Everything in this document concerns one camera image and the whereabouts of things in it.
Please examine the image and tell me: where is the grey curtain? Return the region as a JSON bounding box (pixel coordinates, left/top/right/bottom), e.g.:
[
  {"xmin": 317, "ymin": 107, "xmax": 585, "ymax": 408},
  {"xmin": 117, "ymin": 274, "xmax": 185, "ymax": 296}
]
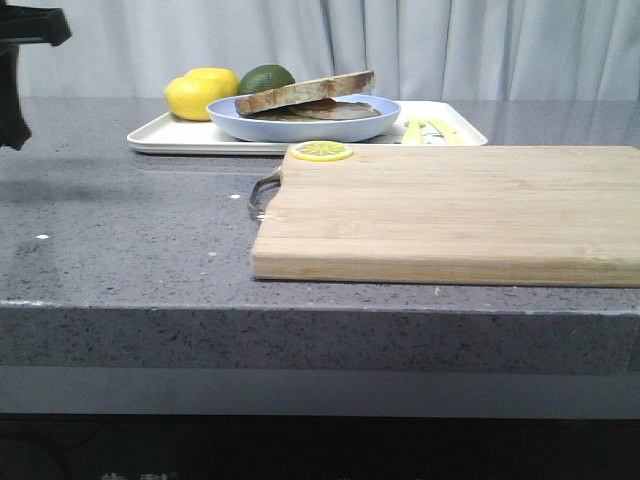
[{"xmin": 18, "ymin": 1, "xmax": 639, "ymax": 101}]

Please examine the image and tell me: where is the front yellow lemon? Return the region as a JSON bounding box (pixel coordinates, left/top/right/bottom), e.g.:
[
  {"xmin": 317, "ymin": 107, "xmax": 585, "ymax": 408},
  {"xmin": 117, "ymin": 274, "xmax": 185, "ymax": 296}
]
[{"xmin": 164, "ymin": 76, "xmax": 226, "ymax": 121}]

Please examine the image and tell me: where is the metal cutting board handle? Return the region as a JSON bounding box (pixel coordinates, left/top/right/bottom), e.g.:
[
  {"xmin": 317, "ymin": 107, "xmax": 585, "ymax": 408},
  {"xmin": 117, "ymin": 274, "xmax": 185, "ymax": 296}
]
[{"xmin": 247, "ymin": 166, "xmax": 281, "ymax": 221}]

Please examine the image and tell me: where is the fried egg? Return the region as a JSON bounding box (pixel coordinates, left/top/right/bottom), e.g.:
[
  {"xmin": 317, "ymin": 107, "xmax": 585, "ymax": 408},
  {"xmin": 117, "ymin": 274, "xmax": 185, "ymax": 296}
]
[{"xmin": 286, "ymin": 98, "xmax": 380, "ymax": 120}]

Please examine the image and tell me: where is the rear yellow lemon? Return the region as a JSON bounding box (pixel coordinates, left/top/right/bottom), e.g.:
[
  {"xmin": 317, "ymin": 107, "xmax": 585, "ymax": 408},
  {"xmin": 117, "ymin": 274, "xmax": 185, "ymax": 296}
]
[{"xmin": 185, "ymin": 67, "xmax": 240, "ymax": 97}]

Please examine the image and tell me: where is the green lime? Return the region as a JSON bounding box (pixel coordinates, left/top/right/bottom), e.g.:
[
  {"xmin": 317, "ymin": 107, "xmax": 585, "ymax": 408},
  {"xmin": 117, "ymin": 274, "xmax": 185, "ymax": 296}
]
[{"xmin": 238, "ymin": 64, "xmax": 296, "ymax": 95}]

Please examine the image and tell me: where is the yellow lemon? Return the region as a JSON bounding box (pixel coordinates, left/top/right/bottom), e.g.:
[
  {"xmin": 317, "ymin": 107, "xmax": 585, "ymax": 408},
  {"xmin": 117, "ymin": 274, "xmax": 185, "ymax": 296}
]
[
  {"xmin": 185, "ymin": 67, "xmax": 240, "ymax": 97},
  {"xmin": 164, "ymin": 76, "xmax": 226, "ymax": 121}
]

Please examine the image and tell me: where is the light blue round plate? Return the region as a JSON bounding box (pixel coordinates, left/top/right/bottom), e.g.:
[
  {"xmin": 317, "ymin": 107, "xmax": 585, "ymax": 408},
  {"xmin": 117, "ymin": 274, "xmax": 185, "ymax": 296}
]
[{"xmin": 207, "ymin": 94, "xmax": 401, "ymax": 143}]

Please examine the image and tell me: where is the white rectangular tray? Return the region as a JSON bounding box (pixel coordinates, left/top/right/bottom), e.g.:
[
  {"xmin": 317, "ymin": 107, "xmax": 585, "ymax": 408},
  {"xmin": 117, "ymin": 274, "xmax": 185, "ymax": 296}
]
[{"xmin": 127, "ymin": 101, "xmax": 488, "ymax": 156}]

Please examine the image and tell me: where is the wooden cutting board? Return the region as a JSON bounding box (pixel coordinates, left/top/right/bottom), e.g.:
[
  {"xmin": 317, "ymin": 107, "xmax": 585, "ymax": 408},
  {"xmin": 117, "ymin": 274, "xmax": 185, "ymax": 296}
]
[{"xmin": 251, "ymin": 145, "xmax": 639, "ymax": 287}]

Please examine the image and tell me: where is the lemon slice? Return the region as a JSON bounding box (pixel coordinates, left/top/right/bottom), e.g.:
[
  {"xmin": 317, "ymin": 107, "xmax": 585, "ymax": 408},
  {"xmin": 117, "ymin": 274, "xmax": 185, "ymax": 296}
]
[{"xmin": 288, "ymin": 140, "xmax": 353, "ymax": 162}]

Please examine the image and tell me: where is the bread slice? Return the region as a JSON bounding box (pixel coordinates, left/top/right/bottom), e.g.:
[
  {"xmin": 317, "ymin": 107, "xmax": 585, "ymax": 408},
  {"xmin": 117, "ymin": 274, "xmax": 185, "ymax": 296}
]
[
  {"xmin": 248, "ymin": 99, "xmax": 381, "ymax": 121},
  {"xmin": 235, "ymin": 70, "xmax": 375, "ymax": 117}
]

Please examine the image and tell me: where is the yellow plastic knife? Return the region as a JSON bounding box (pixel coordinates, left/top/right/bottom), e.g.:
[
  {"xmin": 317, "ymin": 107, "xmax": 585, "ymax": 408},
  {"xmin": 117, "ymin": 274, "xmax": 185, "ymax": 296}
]
[{"xmin": 427, "ymin": 118, "xmax": 468, "ymax": 145}]

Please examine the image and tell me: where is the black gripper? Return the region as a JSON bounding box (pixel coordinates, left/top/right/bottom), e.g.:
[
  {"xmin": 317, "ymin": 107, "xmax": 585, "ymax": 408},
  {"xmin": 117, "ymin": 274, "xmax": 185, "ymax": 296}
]
[{"xmin": 0, "ymin": 5, "xmax": 72, "ymax": 150}]

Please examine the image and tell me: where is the yellow plastic fork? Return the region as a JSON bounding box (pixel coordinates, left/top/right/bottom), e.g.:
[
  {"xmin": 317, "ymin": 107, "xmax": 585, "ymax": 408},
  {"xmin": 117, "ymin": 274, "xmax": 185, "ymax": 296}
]
[{"xmin": 401, "ymin": 119, "xmax": 425, "ymax": 145}]

